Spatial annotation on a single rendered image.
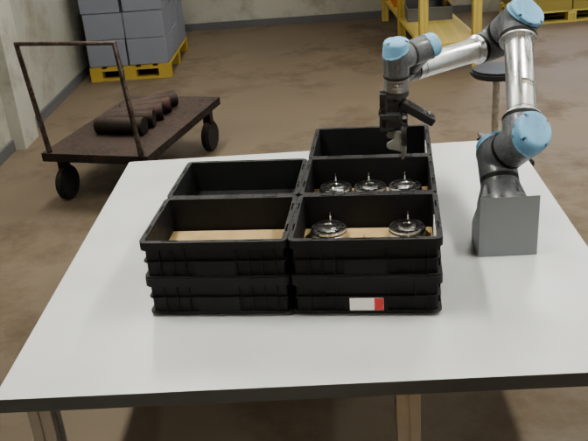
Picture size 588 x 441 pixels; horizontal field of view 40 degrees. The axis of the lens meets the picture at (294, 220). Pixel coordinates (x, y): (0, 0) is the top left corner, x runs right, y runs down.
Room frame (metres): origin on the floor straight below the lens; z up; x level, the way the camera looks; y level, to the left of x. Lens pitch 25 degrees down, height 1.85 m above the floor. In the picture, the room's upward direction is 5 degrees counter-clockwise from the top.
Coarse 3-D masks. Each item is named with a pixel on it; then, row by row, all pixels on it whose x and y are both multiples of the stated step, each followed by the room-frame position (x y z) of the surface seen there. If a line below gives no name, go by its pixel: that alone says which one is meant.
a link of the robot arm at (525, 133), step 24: (528, 0) 2.51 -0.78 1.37; (504, 24) 2.47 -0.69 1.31; (528, 24) 2.43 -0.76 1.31; (504, 48) 2.44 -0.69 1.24; (528, 48) 2.39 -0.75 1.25; (528, 72) 2.33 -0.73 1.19; (528, 96) 2.26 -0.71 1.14; (504, 120) 2.23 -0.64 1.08; (528, 120) 2.17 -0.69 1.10; (504, 144) 2.18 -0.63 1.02; (528, 144) 2.12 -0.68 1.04
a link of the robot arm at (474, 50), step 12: (480, 36) 2.55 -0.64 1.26; (444, 48) 2.48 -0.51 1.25; (456, 48) 2.49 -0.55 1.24; (468, 48) 2.50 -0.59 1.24; (480, 48) 2.52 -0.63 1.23; (492, 48) 2.53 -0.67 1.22; (432, 60) 2.42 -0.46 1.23; (444, 60) 2.44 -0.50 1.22; (456, 60) 2.47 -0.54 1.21; (468, 60) 2.50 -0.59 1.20; (480, 60) 2.53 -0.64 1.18; (420, 72) 2.39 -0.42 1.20; (432, 72) 2.42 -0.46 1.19
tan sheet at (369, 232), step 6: (348, 228) 2.11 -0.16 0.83; (354, 228) 2.11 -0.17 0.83; (360, 228) 2.10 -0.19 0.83; (366, 228) 2.10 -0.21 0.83; (372, 228) 2.10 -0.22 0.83; (378, 228) 2.09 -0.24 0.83; (384, 228) 2.09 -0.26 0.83; (426, 228) 2.07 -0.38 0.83; (306, 234) 2.09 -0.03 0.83; (348, 234) 2.07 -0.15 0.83; (354, 234) 2.07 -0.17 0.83; (360, 234) 2.06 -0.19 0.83; (366, 234) 2.06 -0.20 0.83; (372, 234) 2.06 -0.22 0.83; (378, 234) 2.05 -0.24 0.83; (384, 234) 2.05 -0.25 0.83; (426, 234) 2.03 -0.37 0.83; (432, 234) 2.03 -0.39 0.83
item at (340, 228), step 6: (318, 222) 2.10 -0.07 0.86; (324, 222) 2.10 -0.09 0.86; (336, 222) 2.10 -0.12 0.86; (342, 222) 2.09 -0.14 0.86; (312, 228) 2.06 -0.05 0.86; (318, 228) 2.06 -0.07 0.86; (336, 228) 2.05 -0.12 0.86; (342, 228) 2.05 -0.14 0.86; (318, 234) 2.02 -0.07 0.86; (324, 234) 2.02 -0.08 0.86; (330, 234) 2.01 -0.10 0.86; (336, 234) 2.02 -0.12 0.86
